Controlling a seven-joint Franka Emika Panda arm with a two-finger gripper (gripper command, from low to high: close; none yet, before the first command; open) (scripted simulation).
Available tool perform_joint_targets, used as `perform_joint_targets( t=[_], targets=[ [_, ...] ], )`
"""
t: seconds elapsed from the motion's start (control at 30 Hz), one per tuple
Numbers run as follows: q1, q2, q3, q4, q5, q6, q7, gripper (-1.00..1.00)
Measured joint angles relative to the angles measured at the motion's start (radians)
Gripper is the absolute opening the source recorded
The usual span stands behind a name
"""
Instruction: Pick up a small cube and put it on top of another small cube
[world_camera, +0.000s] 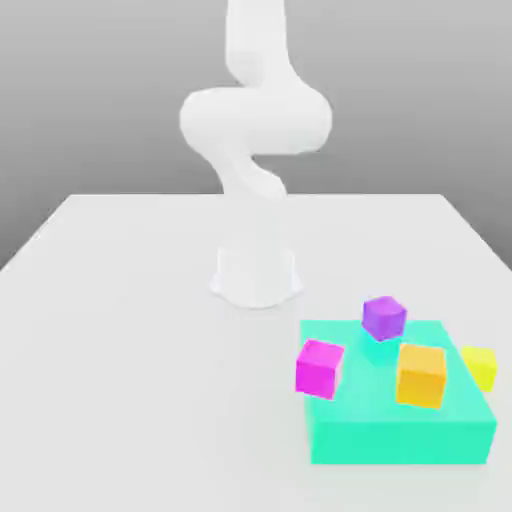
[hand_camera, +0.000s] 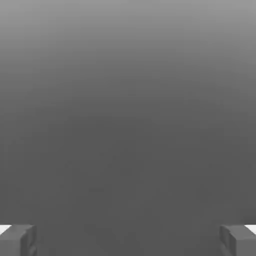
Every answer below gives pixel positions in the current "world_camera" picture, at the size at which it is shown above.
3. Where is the small orange cube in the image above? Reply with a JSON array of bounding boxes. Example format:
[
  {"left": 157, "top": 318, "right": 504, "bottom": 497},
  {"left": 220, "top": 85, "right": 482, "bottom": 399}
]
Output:
[{"left": 395, "top": 342, "right": 448, "bottom": 411}]

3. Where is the large turquoise box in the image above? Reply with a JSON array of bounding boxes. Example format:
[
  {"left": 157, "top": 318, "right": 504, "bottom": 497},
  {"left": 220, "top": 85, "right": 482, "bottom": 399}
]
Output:
[{"left": 299, "top": 319, "right": 498, "bottom": 466}]

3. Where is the small purple cube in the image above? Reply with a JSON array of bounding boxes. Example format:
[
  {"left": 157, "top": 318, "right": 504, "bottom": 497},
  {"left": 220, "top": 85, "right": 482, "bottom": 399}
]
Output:
[{"left": 361, "top": 295, "right": 408, "bottom": 343}]

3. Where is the small cyan cube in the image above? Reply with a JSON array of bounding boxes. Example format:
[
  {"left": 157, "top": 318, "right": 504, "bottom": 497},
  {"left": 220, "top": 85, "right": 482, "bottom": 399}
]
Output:
[{"left": 360, "top": 327, "right": 402, "bottom": 367}]

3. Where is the small magenta cube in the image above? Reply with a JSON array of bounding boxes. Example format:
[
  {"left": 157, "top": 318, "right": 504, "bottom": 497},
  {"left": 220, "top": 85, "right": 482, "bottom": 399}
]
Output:
[{"left": 294, "top": 338, "right": 346, "bottom": 401}]

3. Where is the small yellow cube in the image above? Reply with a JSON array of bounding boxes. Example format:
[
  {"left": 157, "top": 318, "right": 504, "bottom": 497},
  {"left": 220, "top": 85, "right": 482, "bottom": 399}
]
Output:
[{"left": 460, "top": 345, "right": 498, "bottom": 393}]

